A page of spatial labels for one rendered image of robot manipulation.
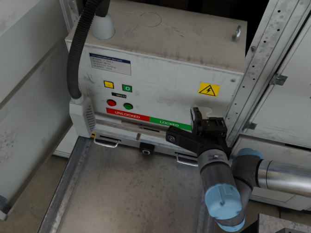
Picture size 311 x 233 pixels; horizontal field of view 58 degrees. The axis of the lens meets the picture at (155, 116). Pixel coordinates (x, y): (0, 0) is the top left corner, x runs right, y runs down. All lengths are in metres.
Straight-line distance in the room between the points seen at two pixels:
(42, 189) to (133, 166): 1.09
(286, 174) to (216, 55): 0.35
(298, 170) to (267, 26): 0.43
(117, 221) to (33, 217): 1.07
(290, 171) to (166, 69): 0.41
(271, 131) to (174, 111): 0.53
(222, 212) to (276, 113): 0.64
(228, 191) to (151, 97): 0.41
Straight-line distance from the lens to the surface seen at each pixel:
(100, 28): 0.80
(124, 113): 1.02
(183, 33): 0.85
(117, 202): 1.13
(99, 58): 0.84
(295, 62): 1.01
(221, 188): 0.65
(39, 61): 1.02
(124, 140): 1.17
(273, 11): 0.91
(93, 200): 1.15
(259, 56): 1.01
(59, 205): 1.17
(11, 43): 0.92
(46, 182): 2.17
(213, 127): 0.77
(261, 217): 1.31
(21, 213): 2.15
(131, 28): 0.85
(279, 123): 1.27
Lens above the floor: 1.93
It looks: 56 degrees down
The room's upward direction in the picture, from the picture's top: 4 degrees clockwise
